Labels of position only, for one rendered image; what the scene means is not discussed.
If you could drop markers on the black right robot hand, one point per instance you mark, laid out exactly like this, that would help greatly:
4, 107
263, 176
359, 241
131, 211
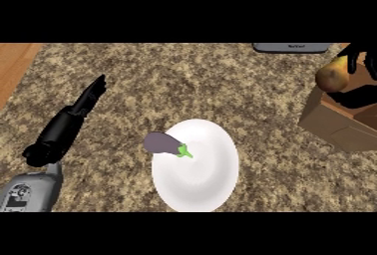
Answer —
360, 96

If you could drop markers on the yellow-brown pear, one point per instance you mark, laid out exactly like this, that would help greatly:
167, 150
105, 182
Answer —
332, 76

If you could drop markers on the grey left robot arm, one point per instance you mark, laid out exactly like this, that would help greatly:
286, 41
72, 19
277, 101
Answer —
29, 191

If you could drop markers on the white plate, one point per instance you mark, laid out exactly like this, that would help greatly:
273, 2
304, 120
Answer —
195, 172

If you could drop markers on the grey flat appliance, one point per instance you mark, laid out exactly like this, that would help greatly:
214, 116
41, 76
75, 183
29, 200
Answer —
289, 47

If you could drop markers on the purple eggplant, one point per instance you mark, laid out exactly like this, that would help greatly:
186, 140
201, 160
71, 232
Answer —
161, 143

